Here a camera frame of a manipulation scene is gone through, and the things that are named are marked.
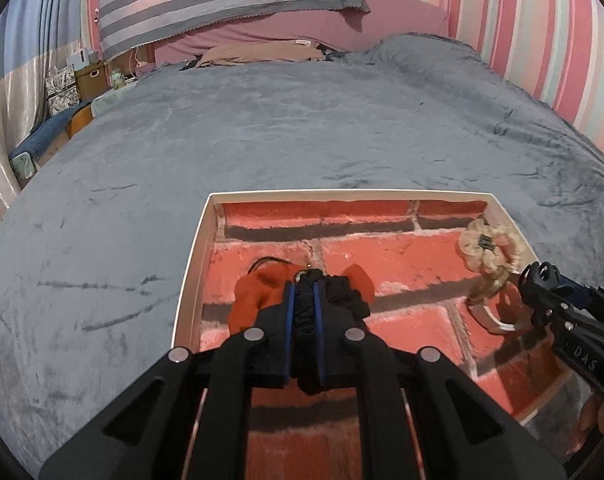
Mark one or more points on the patterned storage box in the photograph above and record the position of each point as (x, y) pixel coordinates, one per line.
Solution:
(61, 91)

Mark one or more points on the beige folded cloth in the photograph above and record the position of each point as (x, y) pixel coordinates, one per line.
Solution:
(262, 52)

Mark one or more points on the brick-patterned jewelry tray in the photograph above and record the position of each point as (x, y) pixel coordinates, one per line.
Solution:
(391, 270)

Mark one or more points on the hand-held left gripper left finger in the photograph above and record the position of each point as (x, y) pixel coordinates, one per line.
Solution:
(291, 335)

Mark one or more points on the orange scrunchie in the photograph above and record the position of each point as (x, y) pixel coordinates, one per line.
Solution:
(254, 295)

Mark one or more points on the person's right hand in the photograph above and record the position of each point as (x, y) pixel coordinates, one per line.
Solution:
(591, 422)

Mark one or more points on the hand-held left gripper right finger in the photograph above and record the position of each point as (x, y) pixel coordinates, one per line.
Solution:
(322, 335)

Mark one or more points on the cream scrunchie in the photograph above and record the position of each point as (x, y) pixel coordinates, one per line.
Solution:
(486, 245)

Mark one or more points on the grey striped hanging cloth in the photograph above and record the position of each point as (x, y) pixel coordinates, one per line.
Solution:
(207, 0)

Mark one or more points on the grey plush blanket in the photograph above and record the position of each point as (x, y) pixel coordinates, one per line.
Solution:
(282, 135)

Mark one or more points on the small white box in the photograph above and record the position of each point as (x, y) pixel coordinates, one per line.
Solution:
(79, 57)

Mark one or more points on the black hair claw clip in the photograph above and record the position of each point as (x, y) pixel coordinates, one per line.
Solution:
(539, 282)

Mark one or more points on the blue and white curtain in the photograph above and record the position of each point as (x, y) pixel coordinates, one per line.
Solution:
(27, 85)

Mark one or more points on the brown cardboard box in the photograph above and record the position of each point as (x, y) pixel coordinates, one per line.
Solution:
(89, 80)

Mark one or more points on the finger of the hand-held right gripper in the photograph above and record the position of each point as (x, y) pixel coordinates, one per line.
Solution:
(556, 312)
(579, 296)

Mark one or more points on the blue folded cloth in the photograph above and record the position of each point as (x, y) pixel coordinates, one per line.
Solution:
(47, 132)

